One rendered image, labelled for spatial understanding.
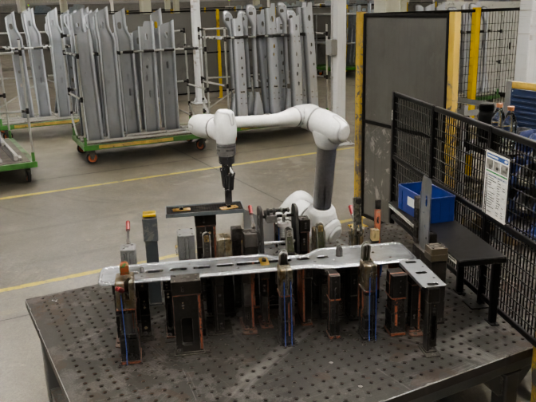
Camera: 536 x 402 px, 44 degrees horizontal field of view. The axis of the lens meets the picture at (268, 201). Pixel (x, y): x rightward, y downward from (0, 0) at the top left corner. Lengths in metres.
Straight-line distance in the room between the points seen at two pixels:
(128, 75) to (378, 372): 7.86
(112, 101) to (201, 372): 7.33
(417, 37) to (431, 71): 0.30
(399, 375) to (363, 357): 0.18
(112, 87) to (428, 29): 5.47
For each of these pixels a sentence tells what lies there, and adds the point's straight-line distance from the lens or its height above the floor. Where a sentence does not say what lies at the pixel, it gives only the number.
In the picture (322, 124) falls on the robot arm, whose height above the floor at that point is 1.50.
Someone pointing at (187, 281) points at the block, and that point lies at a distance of 2.70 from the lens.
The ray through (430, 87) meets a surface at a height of 1.43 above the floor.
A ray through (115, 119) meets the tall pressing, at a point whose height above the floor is 0.57.
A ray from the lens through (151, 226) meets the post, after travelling 3.15.
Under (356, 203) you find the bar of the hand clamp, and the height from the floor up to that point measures 1.19.
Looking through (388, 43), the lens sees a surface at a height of 1.74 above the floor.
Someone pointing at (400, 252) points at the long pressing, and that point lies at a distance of 3.05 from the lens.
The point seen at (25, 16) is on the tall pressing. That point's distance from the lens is 12.21.
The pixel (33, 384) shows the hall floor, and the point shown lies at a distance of 4.23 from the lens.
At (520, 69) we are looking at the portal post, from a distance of 7.41.
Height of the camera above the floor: 2.09
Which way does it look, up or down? 17 degrees down
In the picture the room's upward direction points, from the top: 2 degrees counter-clockwise
